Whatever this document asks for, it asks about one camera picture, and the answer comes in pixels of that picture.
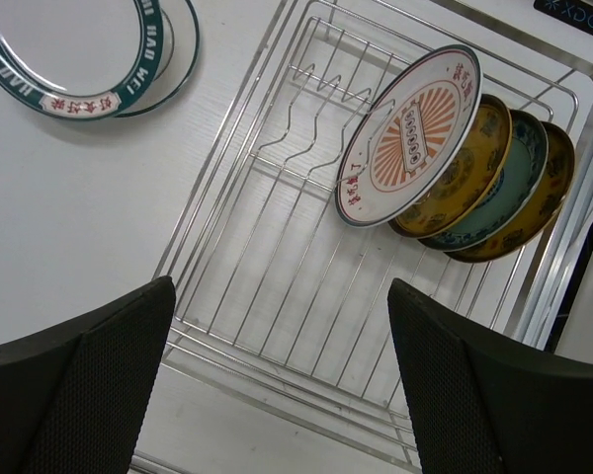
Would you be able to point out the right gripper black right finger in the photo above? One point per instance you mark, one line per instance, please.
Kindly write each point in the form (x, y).
(480, 402)

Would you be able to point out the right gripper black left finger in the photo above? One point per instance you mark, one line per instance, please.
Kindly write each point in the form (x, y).
(73, 396)

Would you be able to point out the green rimmed white plate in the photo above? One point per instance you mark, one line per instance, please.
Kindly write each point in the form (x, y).
(80, 60)

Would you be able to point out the white plate with black rings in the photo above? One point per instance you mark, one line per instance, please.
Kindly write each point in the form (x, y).
(181, 51)

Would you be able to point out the teal blue patterned plate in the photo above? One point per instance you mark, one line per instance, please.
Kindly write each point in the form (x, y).
(519, 177)

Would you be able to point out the yellow brown rear plate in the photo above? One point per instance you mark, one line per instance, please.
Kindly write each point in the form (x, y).
(541, 209)

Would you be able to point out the yellow patterned plate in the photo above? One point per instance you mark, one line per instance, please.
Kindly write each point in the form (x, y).
(467, 180)

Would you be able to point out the white plate orange sunburst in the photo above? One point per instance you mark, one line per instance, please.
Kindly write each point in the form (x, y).
(409, 136)

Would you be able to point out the black XDOF label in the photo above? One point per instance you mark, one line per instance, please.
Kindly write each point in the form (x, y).
(577, 14)

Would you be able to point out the silver wire dish rack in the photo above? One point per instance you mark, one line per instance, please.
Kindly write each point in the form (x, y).
(279, 356)

